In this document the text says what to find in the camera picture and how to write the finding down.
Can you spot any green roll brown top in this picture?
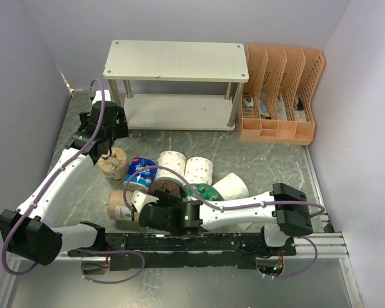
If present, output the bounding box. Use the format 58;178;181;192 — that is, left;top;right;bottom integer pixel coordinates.
148;180;180;197

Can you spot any brown paper roll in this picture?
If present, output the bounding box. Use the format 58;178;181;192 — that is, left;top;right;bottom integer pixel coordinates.
106;190;140;222
97;148;130;183

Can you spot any dotted toilet roll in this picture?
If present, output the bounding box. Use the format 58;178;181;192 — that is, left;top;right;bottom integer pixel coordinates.
184;157;214;185
155;150;186;187

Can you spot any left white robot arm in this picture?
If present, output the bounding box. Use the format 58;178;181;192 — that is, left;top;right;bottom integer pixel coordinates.
0;101;128;268

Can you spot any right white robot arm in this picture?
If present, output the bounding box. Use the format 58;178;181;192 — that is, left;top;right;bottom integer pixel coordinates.
132;184;312;257

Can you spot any white two-tier shelf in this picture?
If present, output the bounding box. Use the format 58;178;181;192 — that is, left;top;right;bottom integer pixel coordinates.
103;40;249;132

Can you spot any blue Tempo tissue pack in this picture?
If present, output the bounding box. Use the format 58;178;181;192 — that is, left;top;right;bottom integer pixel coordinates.
123;157;157;192

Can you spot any plain white unrolled toilet roll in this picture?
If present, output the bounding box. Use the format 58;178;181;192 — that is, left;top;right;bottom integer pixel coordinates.
212;173;249;201

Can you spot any orange plastic file organizer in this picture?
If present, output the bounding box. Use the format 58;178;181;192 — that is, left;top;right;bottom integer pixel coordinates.
237;45;325;146

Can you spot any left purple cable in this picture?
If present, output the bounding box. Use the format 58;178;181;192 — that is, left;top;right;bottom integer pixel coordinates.
1;77;146;285

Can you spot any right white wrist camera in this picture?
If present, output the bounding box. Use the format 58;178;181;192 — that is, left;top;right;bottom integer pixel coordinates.
130;190;158;212

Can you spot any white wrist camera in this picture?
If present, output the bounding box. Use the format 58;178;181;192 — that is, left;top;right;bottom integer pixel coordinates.
130;190;158;212
90;90;111;104

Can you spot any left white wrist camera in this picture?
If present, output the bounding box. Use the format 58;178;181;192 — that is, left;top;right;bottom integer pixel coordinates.
90;90;111;104

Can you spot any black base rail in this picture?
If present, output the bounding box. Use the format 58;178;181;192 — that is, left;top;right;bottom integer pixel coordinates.
67;231;298;272

